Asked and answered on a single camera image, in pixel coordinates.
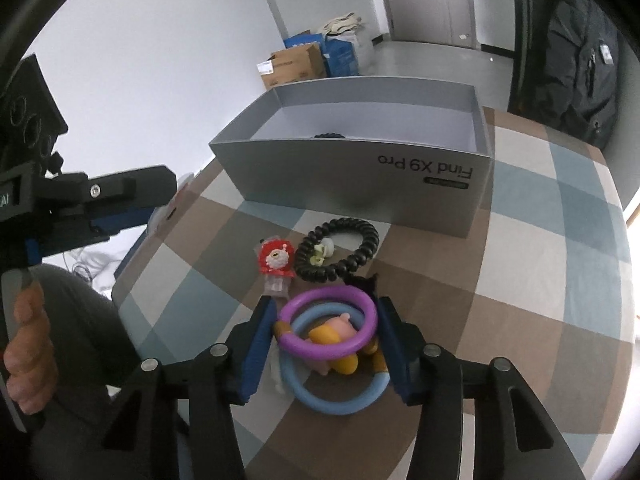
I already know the purple hair tie black charm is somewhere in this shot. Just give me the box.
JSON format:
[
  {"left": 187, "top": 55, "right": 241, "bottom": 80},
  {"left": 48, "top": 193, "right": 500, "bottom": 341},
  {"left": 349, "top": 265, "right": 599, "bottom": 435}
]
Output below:
[{"left": 277, "top": 272, "right": 379, "bottom": 361}]

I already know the white tote bag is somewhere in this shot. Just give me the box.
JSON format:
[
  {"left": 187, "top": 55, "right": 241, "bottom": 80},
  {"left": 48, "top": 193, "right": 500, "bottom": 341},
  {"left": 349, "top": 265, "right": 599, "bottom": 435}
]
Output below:
[{"left": 320, "top": 15, "right": 366, "bottom": 37}]

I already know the grey door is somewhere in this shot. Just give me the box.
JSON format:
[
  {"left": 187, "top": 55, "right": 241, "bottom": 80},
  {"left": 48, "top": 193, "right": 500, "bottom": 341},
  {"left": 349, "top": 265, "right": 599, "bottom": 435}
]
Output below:
[{"left": 375, "top": 0, "right": 481, "bottom": 51}]

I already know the checkered tablecloth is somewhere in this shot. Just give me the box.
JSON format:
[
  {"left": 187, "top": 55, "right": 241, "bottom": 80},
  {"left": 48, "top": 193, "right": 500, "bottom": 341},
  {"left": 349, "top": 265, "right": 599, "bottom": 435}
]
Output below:
[{"left": 112, "top": 107, "right": 633, "bottom": 480}]

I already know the black spiral hair tie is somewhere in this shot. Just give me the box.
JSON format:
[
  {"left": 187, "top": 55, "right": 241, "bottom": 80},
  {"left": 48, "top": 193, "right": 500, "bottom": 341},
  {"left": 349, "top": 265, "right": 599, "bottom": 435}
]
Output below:
[{"left": 294, "top": 218, "right": 380, "bottom": 283}]

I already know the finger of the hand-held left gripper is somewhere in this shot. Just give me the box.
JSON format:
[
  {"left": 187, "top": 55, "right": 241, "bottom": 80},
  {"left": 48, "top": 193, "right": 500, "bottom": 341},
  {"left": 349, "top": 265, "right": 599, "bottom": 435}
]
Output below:
[
  {"left": 40, "top": 207, "right": 151, "bottom": 261},
  {"left": 37, "top": 164, "right": 178, "bottom": 216}
]

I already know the blue cardboard box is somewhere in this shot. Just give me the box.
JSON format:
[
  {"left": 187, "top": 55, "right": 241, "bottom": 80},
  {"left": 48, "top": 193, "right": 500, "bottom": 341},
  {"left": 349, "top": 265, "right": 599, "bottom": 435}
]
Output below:
[{"left": 284, "top": 32, "right": 361, "bottom": 78}]

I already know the grey cardboard box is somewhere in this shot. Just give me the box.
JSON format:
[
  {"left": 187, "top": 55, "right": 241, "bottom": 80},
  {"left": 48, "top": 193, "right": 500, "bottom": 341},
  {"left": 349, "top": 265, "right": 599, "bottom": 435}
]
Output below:
[{"left": 209, "top": 76, "right": 493, "bottom": 239}]

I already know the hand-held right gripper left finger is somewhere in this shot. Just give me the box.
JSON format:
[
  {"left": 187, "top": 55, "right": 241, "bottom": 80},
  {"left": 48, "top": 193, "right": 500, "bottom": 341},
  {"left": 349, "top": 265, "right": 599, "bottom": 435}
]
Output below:
[{"left": 75, "top": 296, "right": 279, "bottom": 480}]

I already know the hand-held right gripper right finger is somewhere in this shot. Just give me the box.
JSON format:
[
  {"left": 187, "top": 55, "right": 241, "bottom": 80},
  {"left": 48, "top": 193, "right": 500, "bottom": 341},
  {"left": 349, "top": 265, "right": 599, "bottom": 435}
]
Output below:
[{"left": 376, "top": 296, "right": 586, "bottom": 480}]

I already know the red lion hair clip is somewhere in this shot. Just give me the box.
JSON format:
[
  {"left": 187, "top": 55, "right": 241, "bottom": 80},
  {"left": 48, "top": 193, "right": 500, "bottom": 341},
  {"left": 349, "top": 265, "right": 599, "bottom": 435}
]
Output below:
[{"left": 257, "top": 239, "right": 296, "bottom": 295}]

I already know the brown cardboard box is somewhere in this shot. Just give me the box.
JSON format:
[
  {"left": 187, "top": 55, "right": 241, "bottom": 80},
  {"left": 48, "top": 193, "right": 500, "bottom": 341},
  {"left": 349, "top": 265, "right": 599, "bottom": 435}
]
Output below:
[{"left": 256, "top": 42, "right": 327, "bottom": 92}]

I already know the pink pig yellow hair tie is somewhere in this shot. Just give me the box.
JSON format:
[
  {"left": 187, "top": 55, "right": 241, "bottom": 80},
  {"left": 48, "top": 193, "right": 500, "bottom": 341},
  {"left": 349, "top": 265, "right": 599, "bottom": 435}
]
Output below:
[{"left": 306, "top": 312, "right": 358, "bottom": 376}]

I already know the blue ring hair tie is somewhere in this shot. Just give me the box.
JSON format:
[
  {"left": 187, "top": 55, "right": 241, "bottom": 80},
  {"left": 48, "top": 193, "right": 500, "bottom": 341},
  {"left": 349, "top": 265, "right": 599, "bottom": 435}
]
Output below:
[{"left": 279, "top": 302, "right": 390, "bottom": 416}]

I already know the dark jacket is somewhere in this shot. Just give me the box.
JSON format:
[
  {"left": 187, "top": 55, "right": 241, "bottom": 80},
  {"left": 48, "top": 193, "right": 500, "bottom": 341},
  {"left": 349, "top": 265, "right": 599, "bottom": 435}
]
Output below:
[{"left": 507, "top": 0, "right": 621, "bottom": 151}]

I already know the person's grey trouser leg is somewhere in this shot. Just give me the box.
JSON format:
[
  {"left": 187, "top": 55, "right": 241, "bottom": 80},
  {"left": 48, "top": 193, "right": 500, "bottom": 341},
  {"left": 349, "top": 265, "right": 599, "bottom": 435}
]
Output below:
[{"left": 30, "top": 265, "right": 191, "bottom": 480}]

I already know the person's left hand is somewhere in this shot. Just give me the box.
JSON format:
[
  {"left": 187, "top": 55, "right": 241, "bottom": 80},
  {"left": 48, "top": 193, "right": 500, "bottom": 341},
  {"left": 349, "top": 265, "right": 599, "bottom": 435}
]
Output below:
[{"left": 2, "top": 280, "right": 58, "bottom": 416}]

